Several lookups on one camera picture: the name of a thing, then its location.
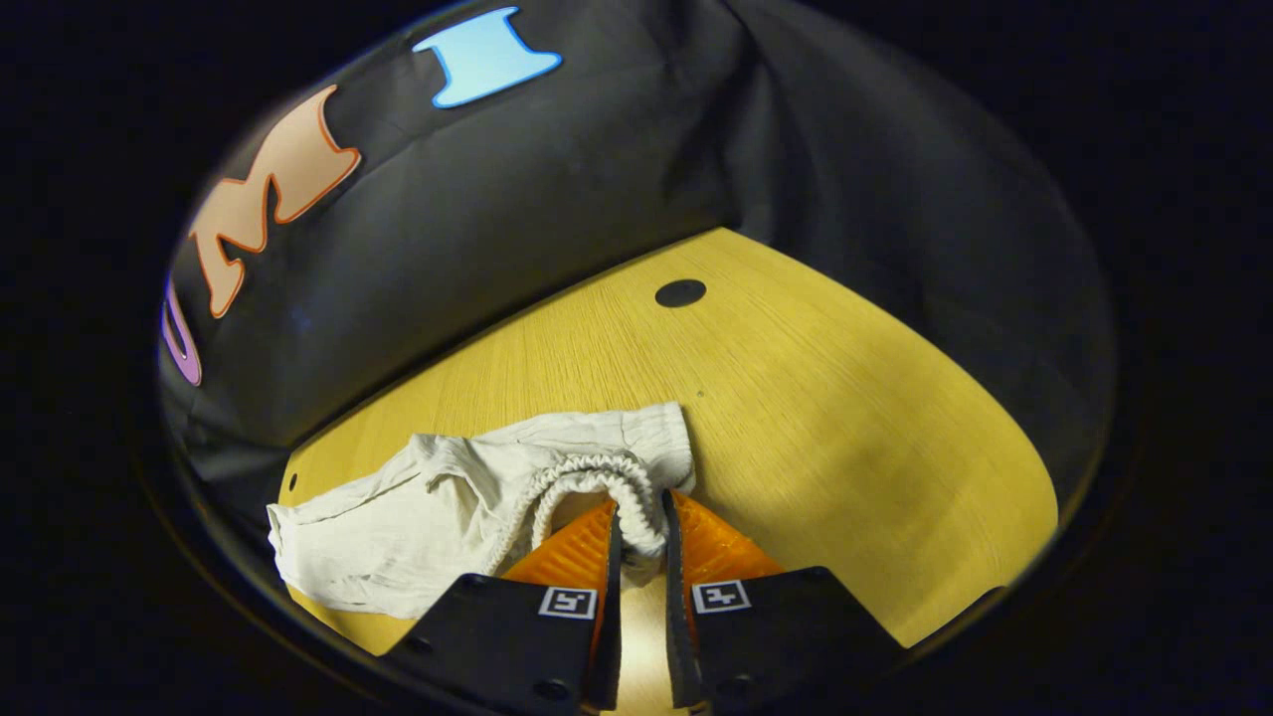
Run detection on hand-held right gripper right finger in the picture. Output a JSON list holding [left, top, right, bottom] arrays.
[[661, 487, 910, 713]]

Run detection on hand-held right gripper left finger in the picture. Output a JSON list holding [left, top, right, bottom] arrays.
[[381, 497, 626, 713]]

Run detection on white jeans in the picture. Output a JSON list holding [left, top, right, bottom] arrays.
[[266, 401, 697, 620]]

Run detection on black backdrop cloth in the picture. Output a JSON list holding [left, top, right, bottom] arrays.
[[157, 0, 1120, 518]]

